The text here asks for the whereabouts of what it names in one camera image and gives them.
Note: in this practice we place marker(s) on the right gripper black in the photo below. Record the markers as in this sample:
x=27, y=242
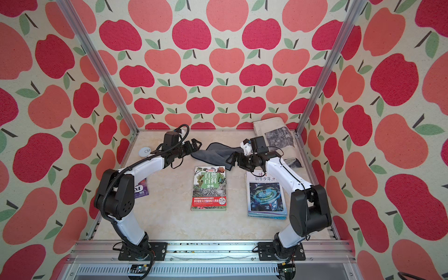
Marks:
x=235, y=155

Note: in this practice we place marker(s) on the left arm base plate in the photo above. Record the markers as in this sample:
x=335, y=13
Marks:
x=152, y=251

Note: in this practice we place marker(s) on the right aluminium frame post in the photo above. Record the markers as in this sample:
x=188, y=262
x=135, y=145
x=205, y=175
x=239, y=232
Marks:
x=335, y=53

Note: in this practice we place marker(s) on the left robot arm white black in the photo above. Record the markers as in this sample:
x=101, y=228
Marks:
x=115, y=197

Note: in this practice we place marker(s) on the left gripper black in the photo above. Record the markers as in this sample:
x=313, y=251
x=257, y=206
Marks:
x=195, y=145

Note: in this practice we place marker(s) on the aluminium front rail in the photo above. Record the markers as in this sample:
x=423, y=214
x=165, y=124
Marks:
x=211, y=259

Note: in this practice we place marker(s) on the purple candy bag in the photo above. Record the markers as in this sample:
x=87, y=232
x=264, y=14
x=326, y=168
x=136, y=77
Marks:
x=141, y=189

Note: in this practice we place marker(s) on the red green book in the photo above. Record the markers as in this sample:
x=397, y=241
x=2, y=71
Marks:
x=209, y=189

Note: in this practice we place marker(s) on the white round tape roll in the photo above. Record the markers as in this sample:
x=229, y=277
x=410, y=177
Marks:
x=145, y=152

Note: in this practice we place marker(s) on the grey microfibre cloth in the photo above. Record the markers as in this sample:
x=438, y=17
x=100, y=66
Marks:
x=216, y=154

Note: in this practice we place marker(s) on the left aluminium frame post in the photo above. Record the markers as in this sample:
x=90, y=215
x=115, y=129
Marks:
x=79, y=30

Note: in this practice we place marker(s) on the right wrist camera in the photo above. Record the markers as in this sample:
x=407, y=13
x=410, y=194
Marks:
x=255, y=145

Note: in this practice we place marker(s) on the aluminium frame post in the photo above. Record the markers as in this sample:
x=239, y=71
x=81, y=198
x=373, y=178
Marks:
x=79, y=30
x=335, y=53

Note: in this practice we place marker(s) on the folded newspaper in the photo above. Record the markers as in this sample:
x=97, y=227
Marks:
x=279, y=138

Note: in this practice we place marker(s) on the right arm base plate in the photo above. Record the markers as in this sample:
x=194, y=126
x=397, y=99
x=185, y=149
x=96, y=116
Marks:
x=274, y=251

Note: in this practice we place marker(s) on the blue science book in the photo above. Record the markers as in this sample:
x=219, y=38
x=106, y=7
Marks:
x=264, y=194

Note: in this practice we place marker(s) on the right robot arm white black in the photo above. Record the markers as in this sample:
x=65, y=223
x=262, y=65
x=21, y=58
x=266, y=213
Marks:
x=309, y=209

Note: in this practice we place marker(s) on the yellow picture book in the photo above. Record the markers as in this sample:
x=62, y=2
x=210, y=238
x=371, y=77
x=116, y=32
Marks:
x=267, y=215

